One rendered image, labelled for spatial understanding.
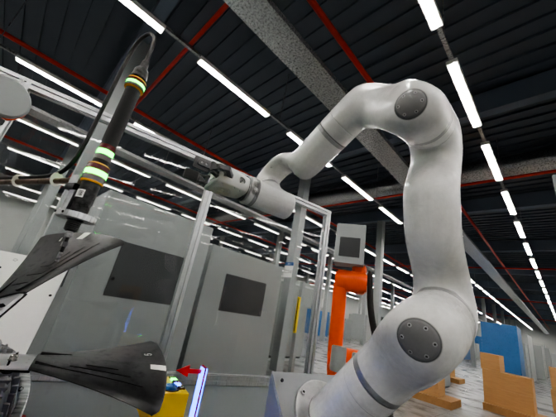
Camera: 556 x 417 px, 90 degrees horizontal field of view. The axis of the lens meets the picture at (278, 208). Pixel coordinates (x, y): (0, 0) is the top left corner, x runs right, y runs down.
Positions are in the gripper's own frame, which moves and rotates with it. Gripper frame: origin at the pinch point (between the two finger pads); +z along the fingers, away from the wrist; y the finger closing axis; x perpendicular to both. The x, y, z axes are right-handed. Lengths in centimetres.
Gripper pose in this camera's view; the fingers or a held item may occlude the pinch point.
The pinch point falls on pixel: (192, 168)
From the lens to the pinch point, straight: 76.3
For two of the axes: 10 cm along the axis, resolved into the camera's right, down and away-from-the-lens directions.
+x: 1.7, -9.3, 3.4
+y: -5.5, 2.0, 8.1
